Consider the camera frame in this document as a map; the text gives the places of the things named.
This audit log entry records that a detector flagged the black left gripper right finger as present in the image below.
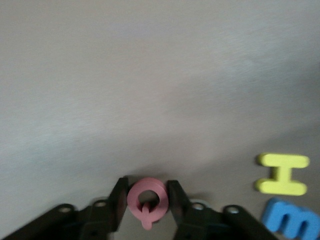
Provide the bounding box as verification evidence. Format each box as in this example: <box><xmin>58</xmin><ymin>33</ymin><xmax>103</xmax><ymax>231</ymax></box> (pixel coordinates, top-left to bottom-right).
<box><xmin>166</xmin><ymin>179</ymin><xmax>278</xmax><ymax>240</ymax></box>

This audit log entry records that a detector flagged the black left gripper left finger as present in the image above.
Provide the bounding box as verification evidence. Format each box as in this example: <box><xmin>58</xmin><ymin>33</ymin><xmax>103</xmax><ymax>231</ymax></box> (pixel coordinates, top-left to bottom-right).
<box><xmin>0</xmin><ymin>176</ymin><xmax>130</xmax><ymax>240</ymax></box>

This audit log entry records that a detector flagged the pink capital letter Q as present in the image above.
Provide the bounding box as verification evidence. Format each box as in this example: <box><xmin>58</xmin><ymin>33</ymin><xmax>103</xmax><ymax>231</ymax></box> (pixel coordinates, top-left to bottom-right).
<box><xmin>126</xmin><ymin>177</ymin><xmax>170</xmax><ymax>230</ymax></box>

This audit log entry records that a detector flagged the blue lowercase letter m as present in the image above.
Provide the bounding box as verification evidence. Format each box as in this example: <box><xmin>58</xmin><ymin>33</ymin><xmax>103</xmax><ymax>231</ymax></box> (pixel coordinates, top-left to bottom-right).
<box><xmin>261</xmin><ymin>197</ymin><xmax>320</xmax><ymax>240</ymax></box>

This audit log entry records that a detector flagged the yellow capital letter H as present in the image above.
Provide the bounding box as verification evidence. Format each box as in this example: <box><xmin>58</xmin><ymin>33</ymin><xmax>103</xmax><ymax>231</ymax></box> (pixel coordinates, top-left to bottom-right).
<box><xmin>254</xmin><ymin>152</ymin><xmax>311</xmax><ymax>196</ymax></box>

